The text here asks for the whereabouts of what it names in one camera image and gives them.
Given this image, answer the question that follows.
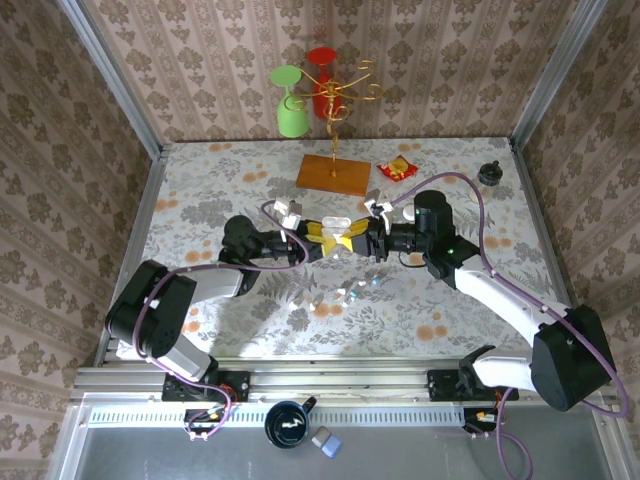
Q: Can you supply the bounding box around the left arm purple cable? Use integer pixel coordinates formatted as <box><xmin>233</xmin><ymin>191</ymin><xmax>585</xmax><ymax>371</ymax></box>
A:
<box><xmin>134</xmin><ymin>199</ymin><xmax>309</xmax><ymax>444</ymax></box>

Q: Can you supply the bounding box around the red yellow snack packet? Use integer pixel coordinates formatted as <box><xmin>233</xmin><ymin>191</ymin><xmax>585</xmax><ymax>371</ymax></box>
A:
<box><xmin>375</xmin><ymin>154</ymin><xmax>419</xmax><ymax>184</ymax></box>

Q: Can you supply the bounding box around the green wine glass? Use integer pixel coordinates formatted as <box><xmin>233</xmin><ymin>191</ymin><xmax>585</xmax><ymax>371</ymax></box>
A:
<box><xmin>269</xmin><ymin>64</ymin><xmax>310</xmax><ymax>139</ymax></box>

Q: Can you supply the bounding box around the gold glass rack wooden base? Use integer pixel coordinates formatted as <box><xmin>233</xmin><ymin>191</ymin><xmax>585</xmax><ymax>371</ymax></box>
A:
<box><xmin>285</xmin><ymin>58</ymin><xmax>385</xmax><ymax>199</ymax></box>

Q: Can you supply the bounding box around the black mug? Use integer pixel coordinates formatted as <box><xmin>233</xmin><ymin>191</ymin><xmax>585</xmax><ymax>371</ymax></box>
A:
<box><xmin>263</xmin><ymin>396</ymin><xmax>319</xmax><ymax>450</ymax></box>

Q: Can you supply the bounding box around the aluminium table side rail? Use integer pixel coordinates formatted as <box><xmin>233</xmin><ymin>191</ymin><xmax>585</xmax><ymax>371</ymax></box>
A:
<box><xmin>94</xmin><ymin>144</ymin><xmax>171</xmax><ymax>369</ymax></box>
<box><xmin>507</xmin><ymin>139</ymin><xmax>591</xmax><ymax>364</ymax></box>

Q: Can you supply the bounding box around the glass shaker jar black lid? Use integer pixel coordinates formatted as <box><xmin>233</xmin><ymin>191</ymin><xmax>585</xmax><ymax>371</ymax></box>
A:
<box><xmin>469</xmin><ymin>160</ymin><xmax>503</xmax><ymax>205</ymax></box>

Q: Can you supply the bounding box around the grey metal shelf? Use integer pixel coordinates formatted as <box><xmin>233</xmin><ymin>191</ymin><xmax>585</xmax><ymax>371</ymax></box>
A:
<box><xmin>47</xmin><ymin>399</ymin><xmax>634</xmax><ymax>480</ymax></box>

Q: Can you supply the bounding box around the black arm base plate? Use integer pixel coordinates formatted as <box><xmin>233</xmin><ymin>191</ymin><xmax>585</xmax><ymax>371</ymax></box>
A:
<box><xmin>160</xmin><ymin>369</ymin><xmax>252</xmax><ymax>404</ymax></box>
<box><xmin>427</xmin><ymin>367</ymin><xmax>520</xmax><ymax>402</ymax></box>

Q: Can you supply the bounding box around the yellow connector wire bundle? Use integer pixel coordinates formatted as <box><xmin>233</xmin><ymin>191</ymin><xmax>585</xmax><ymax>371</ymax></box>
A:
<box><xmin>182</xmin><ymin>405</ymin><xmax>236</xmax><ymax>444</ymax></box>
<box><xmin>460</xmin><ymin>405</ymin><xmax>501</xmax><ymax>440</ymax></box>

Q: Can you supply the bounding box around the red wine glass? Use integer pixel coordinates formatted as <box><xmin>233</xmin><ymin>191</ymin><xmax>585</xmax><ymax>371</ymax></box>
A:
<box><xmin>306</xmin><ymin>47</ymin><xmax>344</xmax><ymax>120</ymax></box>

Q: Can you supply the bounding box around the perforated metal cable strip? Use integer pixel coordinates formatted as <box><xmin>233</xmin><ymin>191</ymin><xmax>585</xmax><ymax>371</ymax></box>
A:
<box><xmin>84</xmin><ymin>403</ymin><xmax>469</xmax><ymax>429</ymax></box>

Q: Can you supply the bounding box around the long aluminium mounting rail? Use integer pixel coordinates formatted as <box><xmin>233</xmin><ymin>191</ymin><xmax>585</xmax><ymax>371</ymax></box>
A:
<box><xmin>69</xmin><ymin>355</ymin><xmax>619</xmax><ymax>404</ymax></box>

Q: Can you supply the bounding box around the aluminium frame post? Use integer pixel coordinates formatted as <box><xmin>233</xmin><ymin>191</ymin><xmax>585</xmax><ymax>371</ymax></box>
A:
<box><xmin>57</xmin><ymin>0</ymin><xmax>166</xmax><ymax>160</ymax></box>
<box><xmin>509</xmin><ymin>0</ymin><xmax>609</xmax><ymax>151</ymax></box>

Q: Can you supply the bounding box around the blue grey small box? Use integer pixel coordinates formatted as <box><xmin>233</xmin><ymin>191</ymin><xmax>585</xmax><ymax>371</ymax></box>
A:
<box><xmin>310</xmin><ymin>425</ymin><xmax>344</xmax><ymax>460</ymax></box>

